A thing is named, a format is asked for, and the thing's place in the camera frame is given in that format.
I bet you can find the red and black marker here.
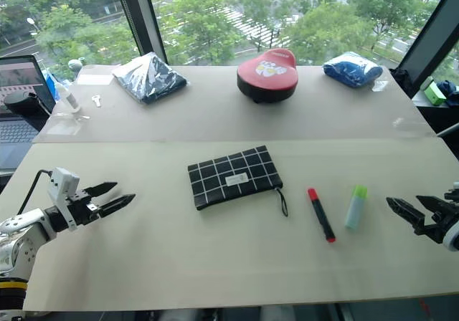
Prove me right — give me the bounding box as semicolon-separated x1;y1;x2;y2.
307;188;337;244

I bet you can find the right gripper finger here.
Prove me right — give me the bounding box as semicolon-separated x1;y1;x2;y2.
386;196;427;229
415;194;448;215

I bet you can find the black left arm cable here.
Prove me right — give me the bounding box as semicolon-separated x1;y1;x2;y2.
16;169;55;216

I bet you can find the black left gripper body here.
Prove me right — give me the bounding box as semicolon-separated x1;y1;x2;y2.
66;189;101;227

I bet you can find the clear spray bottle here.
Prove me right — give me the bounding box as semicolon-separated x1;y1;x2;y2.
49;73;82;114

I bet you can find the clear plastic sheet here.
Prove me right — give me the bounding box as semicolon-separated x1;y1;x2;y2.
46;112;91;136

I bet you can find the black checkered pencil pouch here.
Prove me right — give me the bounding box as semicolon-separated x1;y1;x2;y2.
187;145;289;218

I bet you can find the dark laptop computer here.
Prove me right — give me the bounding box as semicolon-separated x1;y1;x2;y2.
0;54;57;171

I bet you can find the grey-green round figurine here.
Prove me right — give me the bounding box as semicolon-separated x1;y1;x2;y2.
67;58;86;74

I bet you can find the white rod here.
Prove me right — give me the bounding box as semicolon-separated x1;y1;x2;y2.
435;123;459;138

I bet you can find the green capped glue stick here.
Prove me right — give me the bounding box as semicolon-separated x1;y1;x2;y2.
344;185;368;230

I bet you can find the green box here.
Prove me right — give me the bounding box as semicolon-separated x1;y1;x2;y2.
422;80;448;107

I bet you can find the black window frame pillar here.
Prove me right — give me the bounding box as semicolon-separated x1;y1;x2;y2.
397;0;459;98
111;0;169;65

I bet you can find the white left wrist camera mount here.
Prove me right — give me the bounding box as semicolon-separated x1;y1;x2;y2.
47;167;80;231

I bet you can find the red cushion with black base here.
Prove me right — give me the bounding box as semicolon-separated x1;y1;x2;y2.
236;48;299;104

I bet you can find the blue garment in plastic bag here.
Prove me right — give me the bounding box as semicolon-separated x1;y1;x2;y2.
322;51;389;92

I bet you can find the white paper sheet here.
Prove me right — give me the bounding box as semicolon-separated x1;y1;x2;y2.
76;73;114;86

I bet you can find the navy garment in plastic bag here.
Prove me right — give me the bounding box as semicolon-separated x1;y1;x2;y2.
111;52;189;105

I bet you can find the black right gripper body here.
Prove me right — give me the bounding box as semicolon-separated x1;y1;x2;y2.
414;190;459;244

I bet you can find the dark blue cloth bundle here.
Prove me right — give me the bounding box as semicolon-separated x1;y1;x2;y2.
438;80;459;107

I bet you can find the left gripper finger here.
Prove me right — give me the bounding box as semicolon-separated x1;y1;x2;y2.
97;193;137;219
85;181;119;198

